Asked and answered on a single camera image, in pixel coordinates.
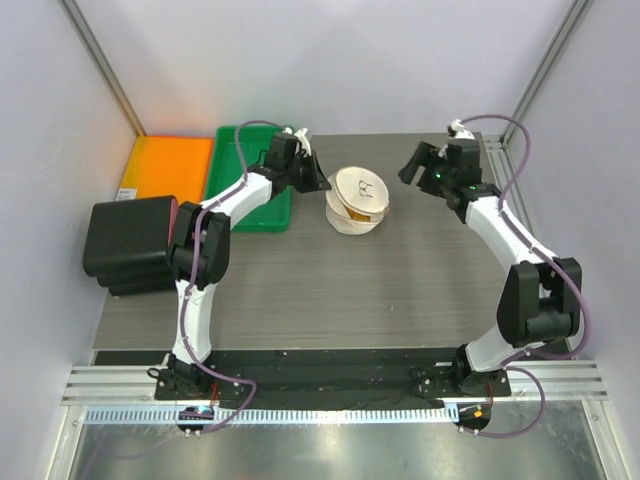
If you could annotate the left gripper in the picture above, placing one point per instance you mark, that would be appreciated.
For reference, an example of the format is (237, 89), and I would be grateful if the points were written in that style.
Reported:
(316, 181)

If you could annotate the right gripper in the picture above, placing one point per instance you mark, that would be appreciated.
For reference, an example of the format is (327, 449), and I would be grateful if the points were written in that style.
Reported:
(428, 157)

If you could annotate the orange lace bra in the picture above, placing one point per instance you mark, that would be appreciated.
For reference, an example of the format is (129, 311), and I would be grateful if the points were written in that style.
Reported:
(358, 216)

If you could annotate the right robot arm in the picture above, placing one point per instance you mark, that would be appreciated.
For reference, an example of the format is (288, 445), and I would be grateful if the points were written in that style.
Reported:
(539, 302)

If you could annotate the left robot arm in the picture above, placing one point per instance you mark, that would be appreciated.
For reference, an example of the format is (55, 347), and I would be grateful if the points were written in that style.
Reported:
(199, 254)

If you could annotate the green plastic tray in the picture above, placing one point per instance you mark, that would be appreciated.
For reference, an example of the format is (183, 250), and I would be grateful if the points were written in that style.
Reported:
(225, 169)

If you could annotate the orange clip file folder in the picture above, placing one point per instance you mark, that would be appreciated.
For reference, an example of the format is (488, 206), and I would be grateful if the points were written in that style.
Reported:
(167, 166)

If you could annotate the black pink drawer unit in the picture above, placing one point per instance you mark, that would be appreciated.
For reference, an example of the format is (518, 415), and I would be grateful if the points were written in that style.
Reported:
(126, 243)

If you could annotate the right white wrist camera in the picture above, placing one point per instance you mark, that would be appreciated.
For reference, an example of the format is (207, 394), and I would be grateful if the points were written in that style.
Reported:
(457, 130)

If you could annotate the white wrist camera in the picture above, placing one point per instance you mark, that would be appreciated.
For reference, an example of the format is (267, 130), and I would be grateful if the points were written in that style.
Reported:
(457, 130)
(302, 136)

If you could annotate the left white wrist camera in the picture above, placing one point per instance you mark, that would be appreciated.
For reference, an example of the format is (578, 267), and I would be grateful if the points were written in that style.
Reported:
(302, 136)

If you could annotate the right aluminium frame post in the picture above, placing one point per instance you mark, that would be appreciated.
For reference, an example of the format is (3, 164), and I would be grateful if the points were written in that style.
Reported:
(570, 23)

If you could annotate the aluminium frame post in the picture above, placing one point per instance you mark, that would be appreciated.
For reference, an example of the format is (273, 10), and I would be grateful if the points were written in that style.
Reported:
(570, 23)
(90, 42)

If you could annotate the white slotted cable duct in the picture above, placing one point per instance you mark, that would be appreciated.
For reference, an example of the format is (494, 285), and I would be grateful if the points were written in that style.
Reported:
(183, 415)

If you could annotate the front aluminium rail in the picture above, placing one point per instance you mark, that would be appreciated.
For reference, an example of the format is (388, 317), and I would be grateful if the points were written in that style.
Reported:
(562, 380)

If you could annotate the left aluminium frame post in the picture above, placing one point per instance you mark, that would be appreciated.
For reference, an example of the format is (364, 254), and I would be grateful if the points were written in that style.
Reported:
(90, 42)

